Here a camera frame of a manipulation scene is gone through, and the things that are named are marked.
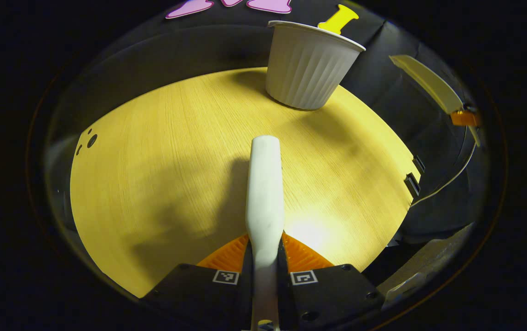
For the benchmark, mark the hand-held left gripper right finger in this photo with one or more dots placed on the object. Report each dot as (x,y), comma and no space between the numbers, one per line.
(332,299)

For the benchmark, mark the white ribbed garbage bin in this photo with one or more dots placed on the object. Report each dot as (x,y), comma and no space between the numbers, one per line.
(307,73)

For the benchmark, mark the wooden desktop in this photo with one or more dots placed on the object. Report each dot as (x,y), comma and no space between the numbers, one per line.
(162,184)

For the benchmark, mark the small white broom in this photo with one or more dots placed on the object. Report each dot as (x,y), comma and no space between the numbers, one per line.
(265,193)

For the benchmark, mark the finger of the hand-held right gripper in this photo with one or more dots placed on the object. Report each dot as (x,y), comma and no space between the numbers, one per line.
(465,118)

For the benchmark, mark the white dustpan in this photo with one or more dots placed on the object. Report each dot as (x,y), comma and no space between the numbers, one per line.
(429,85)

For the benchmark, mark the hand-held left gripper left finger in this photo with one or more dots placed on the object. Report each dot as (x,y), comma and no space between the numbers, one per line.
(199,299)

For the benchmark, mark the small black bracket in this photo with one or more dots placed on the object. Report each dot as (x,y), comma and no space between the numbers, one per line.
(412,185)
(419,164)

